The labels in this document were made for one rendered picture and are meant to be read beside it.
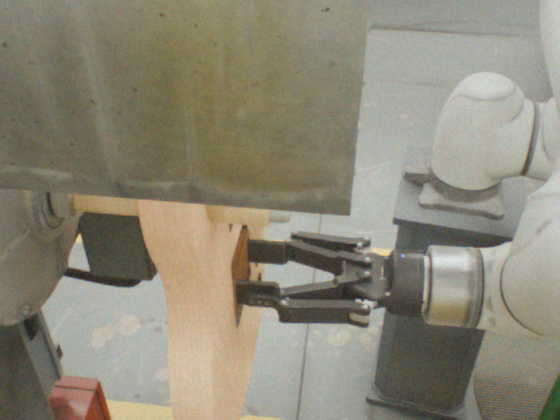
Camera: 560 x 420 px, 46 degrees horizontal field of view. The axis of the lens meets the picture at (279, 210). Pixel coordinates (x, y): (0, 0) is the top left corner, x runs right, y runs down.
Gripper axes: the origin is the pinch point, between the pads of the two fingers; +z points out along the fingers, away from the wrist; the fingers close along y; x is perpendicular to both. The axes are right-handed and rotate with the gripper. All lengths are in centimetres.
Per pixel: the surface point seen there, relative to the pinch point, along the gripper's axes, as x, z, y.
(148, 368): -100, 43, 73
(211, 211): 15.6, 1.0, -11.1
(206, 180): 28.6, -2.7, -27.0
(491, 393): -100, -56, 76
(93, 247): -8.4, 24.3, 12.8
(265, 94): 34.6, -6.3, -27.8
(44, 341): -29.7, 36.4, 14.3
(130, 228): -4.1, 18.1, 12.2
